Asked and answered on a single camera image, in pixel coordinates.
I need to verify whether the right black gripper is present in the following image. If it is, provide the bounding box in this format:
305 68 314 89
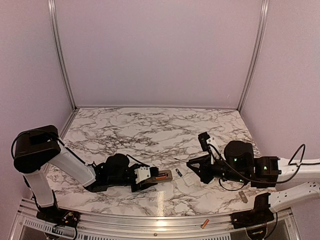
187 154 249 185

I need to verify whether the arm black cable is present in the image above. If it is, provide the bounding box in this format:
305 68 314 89
207 143 320 192
10 129 152 168

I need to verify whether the orange battery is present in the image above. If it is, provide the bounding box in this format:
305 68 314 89
155 176 167 181
201 219 210 229

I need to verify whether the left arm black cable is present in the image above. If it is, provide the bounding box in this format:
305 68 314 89
10 129 152 168

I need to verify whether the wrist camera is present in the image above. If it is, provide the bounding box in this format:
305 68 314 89
198 132 219 165
134 166 160 185

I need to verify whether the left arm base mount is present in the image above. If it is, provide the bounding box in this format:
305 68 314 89
33 190 80 228

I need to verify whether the purple battery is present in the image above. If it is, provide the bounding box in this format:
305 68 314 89
175 168 183 177

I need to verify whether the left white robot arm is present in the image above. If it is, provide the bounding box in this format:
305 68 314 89
11 125 160 223

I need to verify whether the beige grey remote control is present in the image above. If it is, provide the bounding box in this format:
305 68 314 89
146 169 173 184

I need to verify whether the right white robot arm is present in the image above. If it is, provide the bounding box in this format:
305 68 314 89
186 139 320 224

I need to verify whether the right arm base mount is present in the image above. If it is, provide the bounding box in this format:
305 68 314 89
230 193 275 229

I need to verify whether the front aluminium rail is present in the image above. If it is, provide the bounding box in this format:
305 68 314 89
9 197 301 240

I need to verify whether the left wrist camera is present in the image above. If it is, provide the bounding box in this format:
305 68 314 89
134 166 160 185

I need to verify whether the white battery cover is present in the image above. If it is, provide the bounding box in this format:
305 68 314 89
183 176 194 187

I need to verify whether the beige remote battery cover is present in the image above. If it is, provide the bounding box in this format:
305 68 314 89
239 191 248 203

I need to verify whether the right aluminium frame post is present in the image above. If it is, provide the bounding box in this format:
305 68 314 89
237 0 270 113

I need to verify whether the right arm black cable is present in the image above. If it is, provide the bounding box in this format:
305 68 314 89
207 143 320 192

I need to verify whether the left aluminium frame post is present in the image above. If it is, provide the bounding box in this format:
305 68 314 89
48 0 77 112

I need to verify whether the aluminium frame post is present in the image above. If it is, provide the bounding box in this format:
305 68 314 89
237 0 270 113
48 0 77 112

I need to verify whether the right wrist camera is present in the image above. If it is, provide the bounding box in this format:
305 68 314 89
198 132 219 165

